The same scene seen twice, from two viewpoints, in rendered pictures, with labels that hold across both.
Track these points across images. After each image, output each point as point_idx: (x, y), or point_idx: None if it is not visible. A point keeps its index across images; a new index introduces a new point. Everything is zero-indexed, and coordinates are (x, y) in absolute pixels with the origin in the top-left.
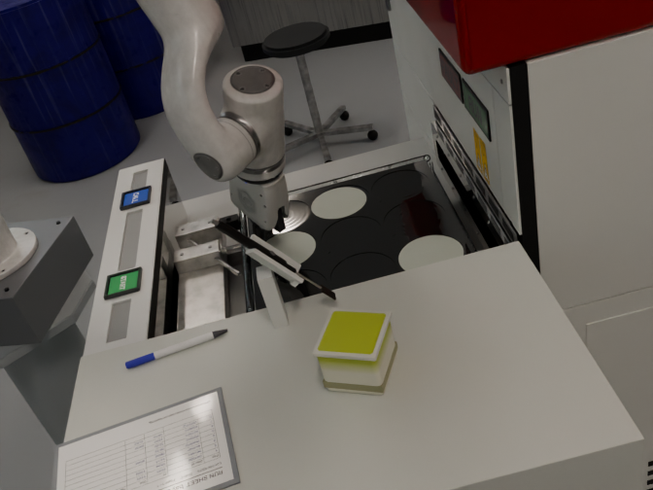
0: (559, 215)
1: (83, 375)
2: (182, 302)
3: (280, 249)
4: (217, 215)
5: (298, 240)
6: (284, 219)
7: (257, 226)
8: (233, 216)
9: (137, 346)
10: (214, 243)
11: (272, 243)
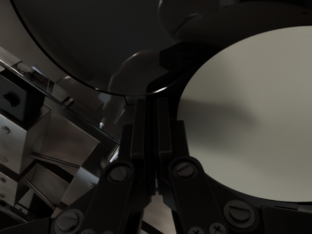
0: None
1: None
2: (166, 232)
3: (256, 140)
4: None
5: (297, 81)
6: (116, 1)
7: (159, 191)
8: (6, 87)
9: None
10: (87, 176)
11: (205, 127)
